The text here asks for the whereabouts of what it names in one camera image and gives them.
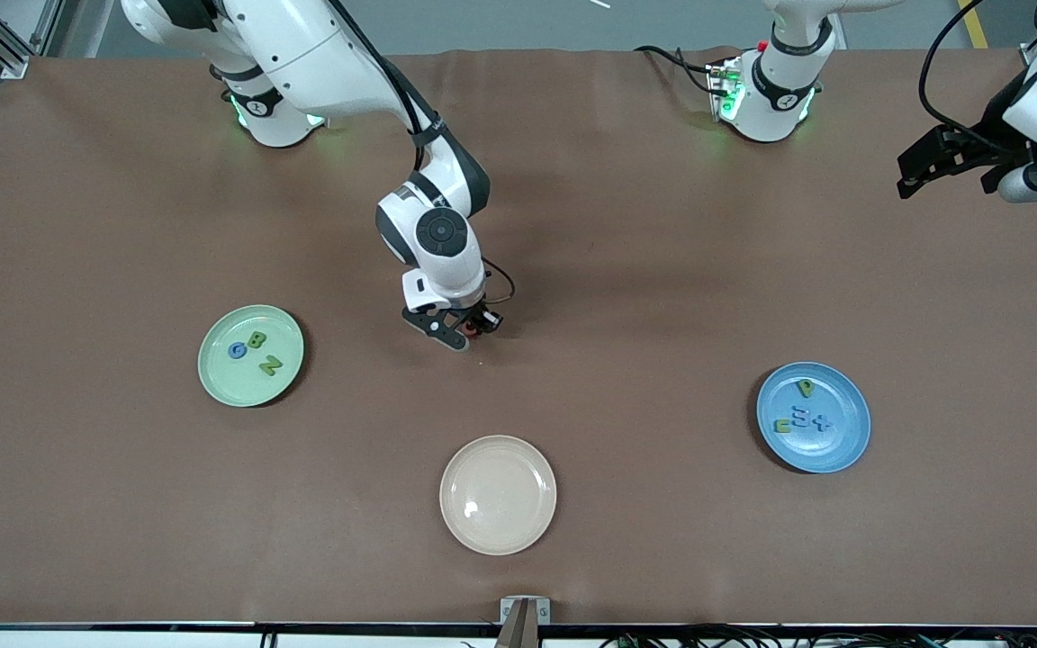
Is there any silver base connector box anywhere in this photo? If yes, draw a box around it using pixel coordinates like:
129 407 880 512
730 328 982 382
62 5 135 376
706 56 746 122

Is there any black base cable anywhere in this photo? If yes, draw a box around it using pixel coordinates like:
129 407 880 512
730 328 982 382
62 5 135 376
634 45 719 95

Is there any black table edge strip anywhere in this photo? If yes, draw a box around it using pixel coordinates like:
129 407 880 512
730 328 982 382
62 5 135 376
0 619 1037 634

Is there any blue plate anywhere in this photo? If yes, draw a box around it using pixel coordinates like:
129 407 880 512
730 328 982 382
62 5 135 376
756 362 871 474

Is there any beige plate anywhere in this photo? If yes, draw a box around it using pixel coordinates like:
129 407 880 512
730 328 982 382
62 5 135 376
439 435 558 556

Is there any tan camera stand post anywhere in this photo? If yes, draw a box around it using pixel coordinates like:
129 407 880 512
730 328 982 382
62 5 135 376
493 601 542 648

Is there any brown table mat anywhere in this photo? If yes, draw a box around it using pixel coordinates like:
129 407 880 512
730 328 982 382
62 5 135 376
0 45 1037 628

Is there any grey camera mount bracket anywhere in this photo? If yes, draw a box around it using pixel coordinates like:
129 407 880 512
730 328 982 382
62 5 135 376
499 596 552 625

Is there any light green plate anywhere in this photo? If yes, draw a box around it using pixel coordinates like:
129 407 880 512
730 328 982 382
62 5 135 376
197 304 305 408

